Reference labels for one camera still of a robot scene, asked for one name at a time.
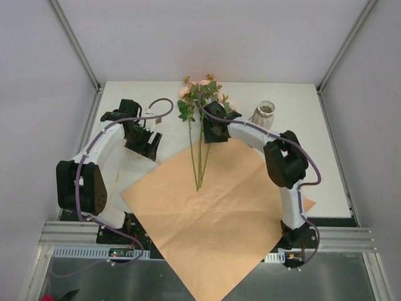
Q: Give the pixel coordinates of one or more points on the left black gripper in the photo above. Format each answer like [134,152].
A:
[150,143]

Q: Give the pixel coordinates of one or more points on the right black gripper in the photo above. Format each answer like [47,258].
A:
[213,134]

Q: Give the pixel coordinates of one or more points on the pink rose stem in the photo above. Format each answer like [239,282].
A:
[200,94]
[185,105]
[228,108]

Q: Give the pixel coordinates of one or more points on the cream ribbon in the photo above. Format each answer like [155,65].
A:
[123,169]

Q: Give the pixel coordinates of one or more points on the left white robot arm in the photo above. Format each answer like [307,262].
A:
[84,183]

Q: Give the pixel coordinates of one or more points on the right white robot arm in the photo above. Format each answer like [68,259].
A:
[286,163]

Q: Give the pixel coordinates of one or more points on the white ribbed vase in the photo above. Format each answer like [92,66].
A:
[263,115]

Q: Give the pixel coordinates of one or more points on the black object at bottom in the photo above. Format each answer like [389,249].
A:
[69,295]

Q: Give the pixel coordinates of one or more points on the red object at bottom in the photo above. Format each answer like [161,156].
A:
[47,298]

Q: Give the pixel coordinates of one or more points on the right aluminium frame post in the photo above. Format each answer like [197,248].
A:
[346,44]

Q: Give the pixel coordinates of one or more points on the aluminium frame post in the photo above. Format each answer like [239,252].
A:
[346,44]
[70,35]

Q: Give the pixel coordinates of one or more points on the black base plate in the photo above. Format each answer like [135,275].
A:
[108,238]

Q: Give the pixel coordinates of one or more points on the aluminium front rail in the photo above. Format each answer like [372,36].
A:
[332,239]

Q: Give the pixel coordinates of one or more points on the right white cable duct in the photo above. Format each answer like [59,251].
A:
[283,257]

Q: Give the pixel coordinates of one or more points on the white cable duct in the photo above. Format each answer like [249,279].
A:
[283,257]
[99,253]

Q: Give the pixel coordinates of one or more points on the left white cable duct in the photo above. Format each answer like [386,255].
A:
[99,253]

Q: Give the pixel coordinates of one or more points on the left aluminium frame post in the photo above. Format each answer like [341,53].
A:
[70,35]

